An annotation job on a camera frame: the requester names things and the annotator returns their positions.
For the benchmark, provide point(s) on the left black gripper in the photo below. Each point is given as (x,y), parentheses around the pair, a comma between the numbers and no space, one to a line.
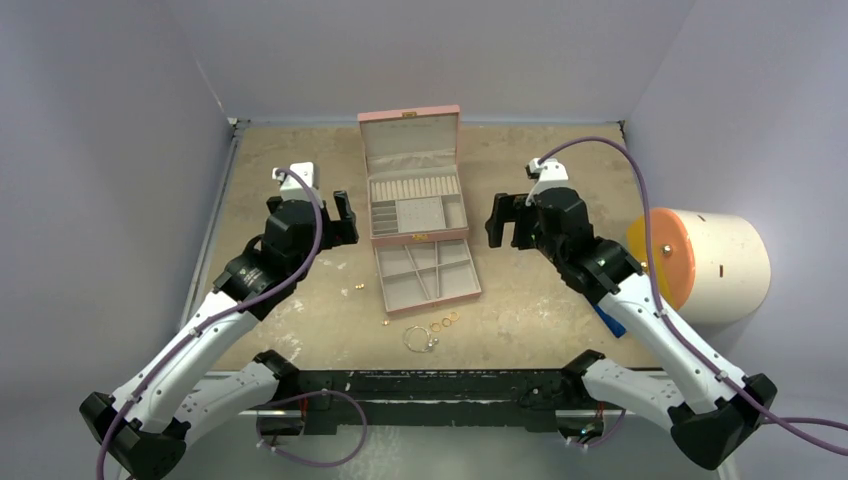
(341,231)

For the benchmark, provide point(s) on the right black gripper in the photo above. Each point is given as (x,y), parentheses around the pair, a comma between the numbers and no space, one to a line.
(520,223)

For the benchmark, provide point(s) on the pink jewelry box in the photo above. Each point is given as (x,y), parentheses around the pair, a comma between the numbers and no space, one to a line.
(418,222)

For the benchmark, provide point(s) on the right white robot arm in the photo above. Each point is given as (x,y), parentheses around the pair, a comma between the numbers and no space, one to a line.
(708,405)

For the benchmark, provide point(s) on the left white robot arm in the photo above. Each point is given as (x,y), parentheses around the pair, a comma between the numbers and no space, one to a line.
(148,424)

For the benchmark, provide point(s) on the blue stapler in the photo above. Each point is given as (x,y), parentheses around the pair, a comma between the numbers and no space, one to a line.
(615,328)

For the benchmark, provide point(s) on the white cylinder orange lid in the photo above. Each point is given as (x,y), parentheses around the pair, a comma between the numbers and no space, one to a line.
(713,269)

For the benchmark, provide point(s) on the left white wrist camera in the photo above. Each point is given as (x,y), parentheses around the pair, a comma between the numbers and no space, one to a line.
(298,182)

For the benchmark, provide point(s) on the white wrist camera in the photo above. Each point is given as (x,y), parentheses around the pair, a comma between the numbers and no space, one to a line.
(546,175)
(298,182)

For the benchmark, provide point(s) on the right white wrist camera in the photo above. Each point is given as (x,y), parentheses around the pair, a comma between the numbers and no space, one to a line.
(546,175)

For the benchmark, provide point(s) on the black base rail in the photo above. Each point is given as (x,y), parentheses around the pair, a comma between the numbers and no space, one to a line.
(319,402)

